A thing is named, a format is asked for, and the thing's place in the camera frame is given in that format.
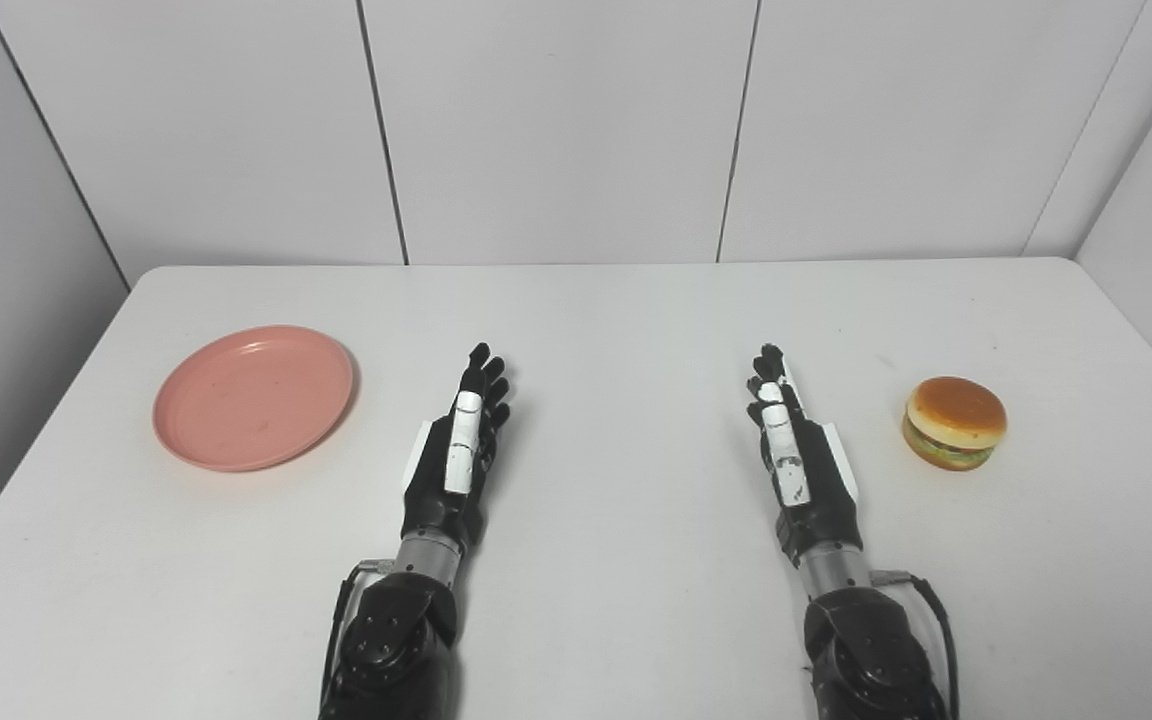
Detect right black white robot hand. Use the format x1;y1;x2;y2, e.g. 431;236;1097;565
745;344;863;568

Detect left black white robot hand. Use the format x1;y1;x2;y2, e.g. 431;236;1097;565
401;343;513;554

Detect toy hamburger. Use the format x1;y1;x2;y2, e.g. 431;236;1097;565
902;376;1008;472

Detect pink plastic plate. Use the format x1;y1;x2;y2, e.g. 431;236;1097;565
153;325;356;473

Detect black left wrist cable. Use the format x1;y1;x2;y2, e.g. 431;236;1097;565
321;560;395;706

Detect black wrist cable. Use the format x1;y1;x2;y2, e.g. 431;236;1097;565
321;560;395;706
871;570;961;720

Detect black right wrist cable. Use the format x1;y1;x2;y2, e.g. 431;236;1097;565
871;570;961;720

